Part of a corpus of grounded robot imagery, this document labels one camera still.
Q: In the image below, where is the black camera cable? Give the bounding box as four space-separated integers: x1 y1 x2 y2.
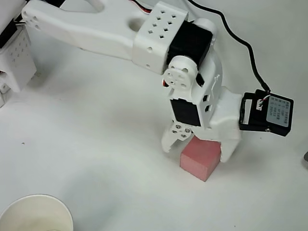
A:
187 0 271 93

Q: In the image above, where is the white paper cup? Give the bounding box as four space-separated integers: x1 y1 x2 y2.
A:
0 194 74 231

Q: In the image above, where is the pink foam cube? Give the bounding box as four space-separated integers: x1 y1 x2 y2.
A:
180 136 222 183

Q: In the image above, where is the red motor wire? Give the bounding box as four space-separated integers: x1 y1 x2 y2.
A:
129 0 155 14

